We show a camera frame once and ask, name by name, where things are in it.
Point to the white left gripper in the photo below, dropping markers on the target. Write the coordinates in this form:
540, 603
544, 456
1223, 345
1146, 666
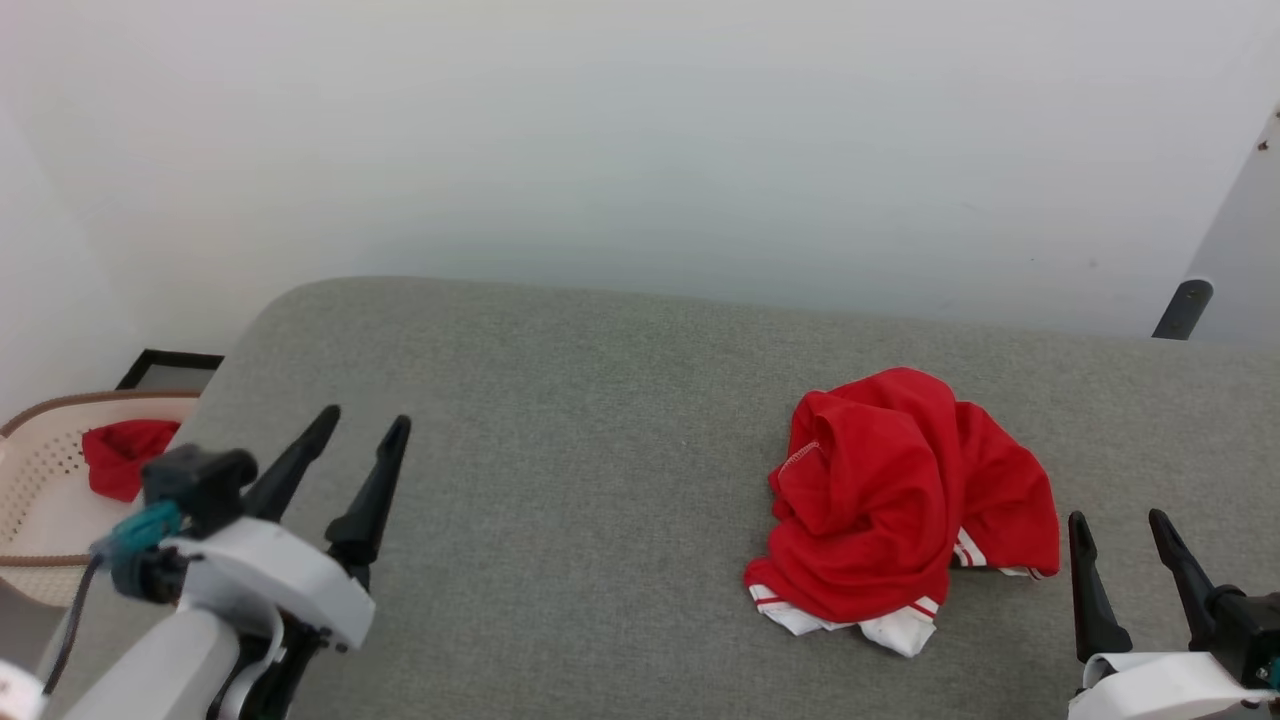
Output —
280, 580

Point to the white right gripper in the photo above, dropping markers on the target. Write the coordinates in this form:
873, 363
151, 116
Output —
1160, 690

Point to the red garment with white trim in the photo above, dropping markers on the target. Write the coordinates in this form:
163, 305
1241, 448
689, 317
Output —
880, 500

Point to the small red cloth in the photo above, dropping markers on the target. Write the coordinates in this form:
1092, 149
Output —
125, 455

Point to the black framed panel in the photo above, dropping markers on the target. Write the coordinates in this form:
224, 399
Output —
130, 375

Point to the beige perforated laundry basket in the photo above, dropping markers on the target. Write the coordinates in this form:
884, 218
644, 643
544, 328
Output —
50, 520

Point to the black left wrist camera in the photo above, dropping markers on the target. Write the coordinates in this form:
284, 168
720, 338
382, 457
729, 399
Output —
200, 485

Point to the black slanted post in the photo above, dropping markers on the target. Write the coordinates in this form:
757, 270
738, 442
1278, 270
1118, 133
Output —
1183, 308

